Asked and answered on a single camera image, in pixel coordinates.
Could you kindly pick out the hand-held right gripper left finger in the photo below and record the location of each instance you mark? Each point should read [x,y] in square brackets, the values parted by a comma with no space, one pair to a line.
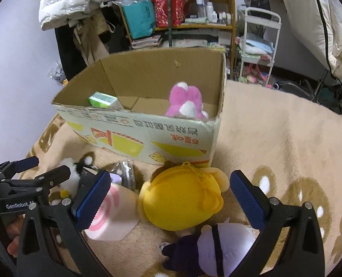
[90,199]

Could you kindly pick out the small pale plastic packet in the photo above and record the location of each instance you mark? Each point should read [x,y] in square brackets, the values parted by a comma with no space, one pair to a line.
[115,178]

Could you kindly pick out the pink white plush toy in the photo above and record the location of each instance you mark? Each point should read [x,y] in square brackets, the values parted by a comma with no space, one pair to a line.
[185,101]

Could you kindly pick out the wooden shelf unit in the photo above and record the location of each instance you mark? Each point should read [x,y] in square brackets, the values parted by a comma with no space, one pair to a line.
[232,5]

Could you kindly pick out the black white plush toy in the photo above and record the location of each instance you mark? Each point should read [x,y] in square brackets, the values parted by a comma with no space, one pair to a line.
[74,166]

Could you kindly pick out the group of white bottles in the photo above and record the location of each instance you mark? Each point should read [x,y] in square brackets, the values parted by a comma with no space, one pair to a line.
[201,7]

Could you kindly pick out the yellow plush toy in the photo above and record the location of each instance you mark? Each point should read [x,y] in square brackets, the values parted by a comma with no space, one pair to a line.
[182,196]

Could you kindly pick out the pink swirl roll plush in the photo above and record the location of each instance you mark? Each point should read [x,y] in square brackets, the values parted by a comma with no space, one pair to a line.
[116,216]

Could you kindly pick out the green pole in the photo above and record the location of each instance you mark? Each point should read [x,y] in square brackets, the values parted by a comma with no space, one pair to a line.
[170,11]

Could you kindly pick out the beige patterned blanket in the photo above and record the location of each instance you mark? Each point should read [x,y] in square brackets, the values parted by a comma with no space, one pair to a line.
[274,138]

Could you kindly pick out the teal bag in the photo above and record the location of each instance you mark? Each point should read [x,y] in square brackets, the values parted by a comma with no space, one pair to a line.
[137,17]

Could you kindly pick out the black metal stand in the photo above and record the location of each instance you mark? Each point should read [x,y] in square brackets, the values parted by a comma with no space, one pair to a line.
[309,88]

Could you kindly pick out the purple plush doll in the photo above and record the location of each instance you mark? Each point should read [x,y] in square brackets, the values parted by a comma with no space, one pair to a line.
[225,245]

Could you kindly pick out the beige hanging coat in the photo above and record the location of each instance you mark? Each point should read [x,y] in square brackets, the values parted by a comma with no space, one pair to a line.
[87,40]

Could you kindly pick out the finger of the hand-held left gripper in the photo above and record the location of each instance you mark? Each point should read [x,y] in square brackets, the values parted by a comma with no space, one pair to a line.
[54,176]
[25,163]

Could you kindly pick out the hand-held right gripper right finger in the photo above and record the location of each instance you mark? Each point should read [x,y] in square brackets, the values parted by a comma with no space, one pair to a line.
[247,202]

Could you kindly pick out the light blue folded cloth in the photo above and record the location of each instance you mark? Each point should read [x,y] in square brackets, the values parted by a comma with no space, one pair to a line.
[256,47]

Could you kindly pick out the clear bag of small things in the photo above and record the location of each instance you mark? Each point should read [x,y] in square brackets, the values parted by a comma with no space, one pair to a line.
[57,73]

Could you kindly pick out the red patterned bag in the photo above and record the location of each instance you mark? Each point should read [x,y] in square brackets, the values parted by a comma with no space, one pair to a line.
[171,8]

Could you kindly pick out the clear plastic package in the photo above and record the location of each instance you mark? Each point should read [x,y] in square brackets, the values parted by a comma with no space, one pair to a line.
[126,173]

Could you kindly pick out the green tissue pack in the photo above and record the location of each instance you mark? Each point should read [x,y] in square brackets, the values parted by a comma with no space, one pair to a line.
[101,100]

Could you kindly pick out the printed cardboard box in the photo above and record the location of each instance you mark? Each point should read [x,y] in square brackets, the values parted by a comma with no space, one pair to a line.
[130,132]

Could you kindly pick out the stack of books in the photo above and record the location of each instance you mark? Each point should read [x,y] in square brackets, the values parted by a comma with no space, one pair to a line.
[146,41]

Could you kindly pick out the person's left hand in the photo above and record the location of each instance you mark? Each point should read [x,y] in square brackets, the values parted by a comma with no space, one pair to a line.
[13,243]

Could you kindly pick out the black hanging garment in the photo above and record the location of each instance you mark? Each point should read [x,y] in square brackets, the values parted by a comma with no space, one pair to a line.
[67,52]

